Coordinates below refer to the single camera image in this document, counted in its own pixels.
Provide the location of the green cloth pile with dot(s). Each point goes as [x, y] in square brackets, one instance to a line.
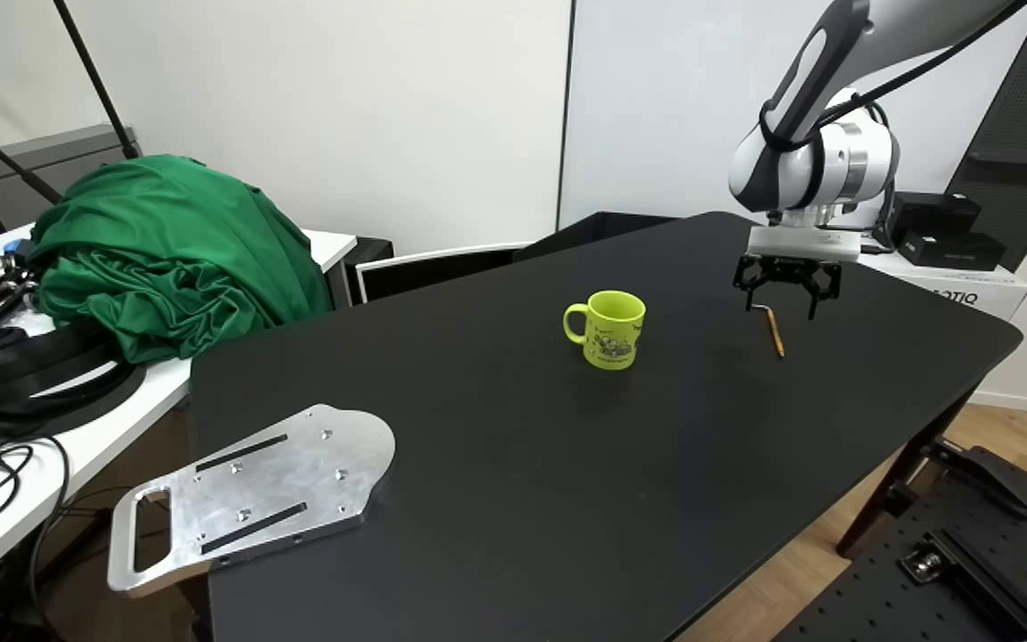
[174, 257]

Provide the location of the white cardboard box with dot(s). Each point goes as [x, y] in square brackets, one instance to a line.
[995, 296]

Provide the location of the black device on box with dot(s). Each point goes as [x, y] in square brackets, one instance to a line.
[937, 231]

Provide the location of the yellow-green mug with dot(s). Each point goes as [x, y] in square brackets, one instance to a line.
[608, 331]

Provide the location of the silver metal mounting plate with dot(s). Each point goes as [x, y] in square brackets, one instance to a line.
[301, 477]

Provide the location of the black perforated breadboard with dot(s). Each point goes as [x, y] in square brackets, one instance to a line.
[949, 568]

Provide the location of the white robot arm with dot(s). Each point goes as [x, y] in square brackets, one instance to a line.
[820, 143]

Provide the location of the white side table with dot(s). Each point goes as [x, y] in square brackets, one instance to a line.
[80, 455]

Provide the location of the black tripod pole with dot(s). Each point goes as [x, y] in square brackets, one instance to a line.
[94, 80]

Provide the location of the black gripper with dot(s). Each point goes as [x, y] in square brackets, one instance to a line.
[806, 257]

